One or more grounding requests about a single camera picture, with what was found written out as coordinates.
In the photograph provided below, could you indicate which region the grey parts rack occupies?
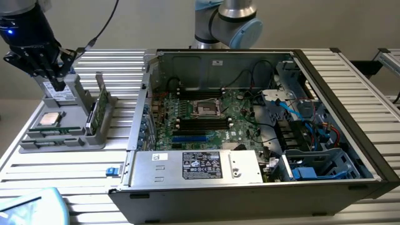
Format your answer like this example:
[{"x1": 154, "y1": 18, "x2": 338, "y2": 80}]
[{"x1": 17, "y1": 71, "x2": 119, "y2": 154}]

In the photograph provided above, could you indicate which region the green RAM stick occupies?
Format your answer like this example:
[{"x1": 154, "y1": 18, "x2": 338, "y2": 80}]
[
  {"x1": 22, "y1": 138, "x2": 79, "y2": 146},
  {"x1": 27, "y1": 126, "x2": 81, "y2": 135}
]

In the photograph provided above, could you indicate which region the open grey PC case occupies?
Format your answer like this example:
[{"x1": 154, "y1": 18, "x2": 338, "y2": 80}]
[{"x1": 107, "y1": 48, "x2": 400, "y2": 225}]

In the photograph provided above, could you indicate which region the dark blue wire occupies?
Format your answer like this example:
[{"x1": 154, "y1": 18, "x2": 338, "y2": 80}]
[{"x1": 302, "y1": 120, "x2": 329, "y2": 151}]

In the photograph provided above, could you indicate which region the light blue robot joint cap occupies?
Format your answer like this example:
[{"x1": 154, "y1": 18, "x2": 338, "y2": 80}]
[{"x1": 0, "y1": 187, "x2": 70, "y2": 225}]

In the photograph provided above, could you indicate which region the long black wire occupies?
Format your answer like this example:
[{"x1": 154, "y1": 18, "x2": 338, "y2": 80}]
[{"x1": 223, "y1": 59, "x2": 278, "y2": 91}]

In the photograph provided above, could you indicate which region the grey blue drive cage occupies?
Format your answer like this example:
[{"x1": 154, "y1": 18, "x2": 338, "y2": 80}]
[{"x1": 279, "y1": 147, "x2": 365, "y2": 182}]

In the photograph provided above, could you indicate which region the black wire on motherboard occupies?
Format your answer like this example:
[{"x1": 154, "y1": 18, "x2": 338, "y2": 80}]
[{"x1": 249, "y1": 123, "x2": 282, "y2": 144}]

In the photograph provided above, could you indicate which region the red wire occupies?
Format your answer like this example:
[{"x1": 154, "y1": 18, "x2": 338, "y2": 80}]
[{"x1": 329, "y1": 125, "x2": 341, "y2": 144}]

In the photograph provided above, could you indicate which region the light blue wire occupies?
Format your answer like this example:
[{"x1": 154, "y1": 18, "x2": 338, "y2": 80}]
[{"x1": 273, "y1": 99, "x2": 306, "y2": 122}]

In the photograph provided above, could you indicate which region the silver power supply unit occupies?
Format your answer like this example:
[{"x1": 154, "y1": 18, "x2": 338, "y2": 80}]
[{"x1": 129, "y1": 150, "x2": 273, "y2": 186}]

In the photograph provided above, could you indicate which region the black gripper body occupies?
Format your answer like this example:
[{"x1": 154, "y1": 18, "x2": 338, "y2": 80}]
[{"x1": 0, "y1": 4, "x2": 63, "y2": 76}]

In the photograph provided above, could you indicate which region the blue expansion slot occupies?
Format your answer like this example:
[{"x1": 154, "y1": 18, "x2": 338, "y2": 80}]
[{"x1": 170, "y1": 136, "x2": 210, "y2": 143}]

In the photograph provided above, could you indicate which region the black expansion slot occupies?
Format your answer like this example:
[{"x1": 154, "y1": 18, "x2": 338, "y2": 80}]
[{"x1": 171, "y1": 130, "x2": 207, "y2": 137}]

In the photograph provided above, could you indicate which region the short black wire loop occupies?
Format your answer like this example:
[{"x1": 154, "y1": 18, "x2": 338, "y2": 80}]
[{"x1": 166, "y1": 77, "x2": 181, "y2": 92}]

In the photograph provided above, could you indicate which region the silver CPU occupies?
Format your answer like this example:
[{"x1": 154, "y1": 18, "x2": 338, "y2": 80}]
[{"x1": 38, "y1": 112, "x2": 63, "y2": 128}]

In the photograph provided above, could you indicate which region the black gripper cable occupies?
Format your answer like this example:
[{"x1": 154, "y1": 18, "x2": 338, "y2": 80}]
[{"x1": 74, "y1": 0, "x2": 121, "y2": 55}]

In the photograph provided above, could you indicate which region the metal disk bay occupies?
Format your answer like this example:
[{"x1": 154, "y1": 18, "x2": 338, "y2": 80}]
[{"x1": 273, "y1": 59, "x2": 319, "y2": 118}]

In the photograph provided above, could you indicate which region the CPU socket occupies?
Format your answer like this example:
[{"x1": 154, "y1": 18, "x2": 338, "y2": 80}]
[{"x1": 186, "y1": 98, "x2": 223, "y2": 118}]

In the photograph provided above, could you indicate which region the green graphics card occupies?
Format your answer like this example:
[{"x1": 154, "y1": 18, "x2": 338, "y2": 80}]
[{"x1": 85, "y1": 72, "x2": 110, "y2": 136}]

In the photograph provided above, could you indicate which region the disk with white label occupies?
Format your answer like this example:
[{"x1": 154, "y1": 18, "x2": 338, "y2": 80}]
[{"x1": 41, "y1": 80, "x2": 75, "y2": 102}]

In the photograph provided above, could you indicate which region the silver chipset heat sink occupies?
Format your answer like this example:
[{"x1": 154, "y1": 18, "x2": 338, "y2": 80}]
[{"x1": 222, "y1": 142, "x2": 247, "y2": 151}]

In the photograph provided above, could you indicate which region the green motherboard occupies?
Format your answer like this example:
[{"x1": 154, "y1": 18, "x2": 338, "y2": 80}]
[{"x1": 149, "y1": 88, "x2": 266, "y2": 153}]

